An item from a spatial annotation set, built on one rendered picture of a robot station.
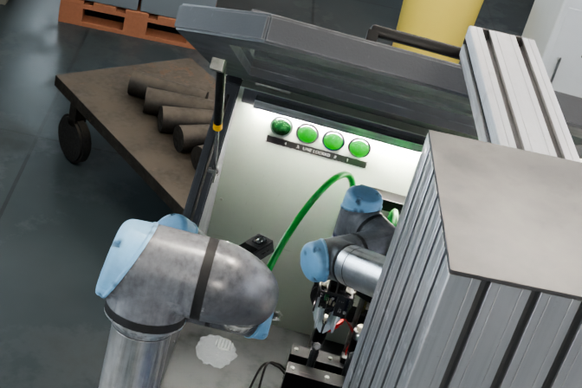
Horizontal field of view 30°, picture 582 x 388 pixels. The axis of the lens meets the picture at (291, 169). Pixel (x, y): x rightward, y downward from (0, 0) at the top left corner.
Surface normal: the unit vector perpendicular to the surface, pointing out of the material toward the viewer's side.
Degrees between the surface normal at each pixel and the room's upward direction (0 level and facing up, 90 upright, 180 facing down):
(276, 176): 90
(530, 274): 0
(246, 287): 60
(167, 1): 90
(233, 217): 90
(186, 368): 0
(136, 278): 74
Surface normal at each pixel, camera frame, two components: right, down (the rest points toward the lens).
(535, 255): 0.22, -0.83
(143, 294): -0.07, 0.35
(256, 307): 0.69, 0.47
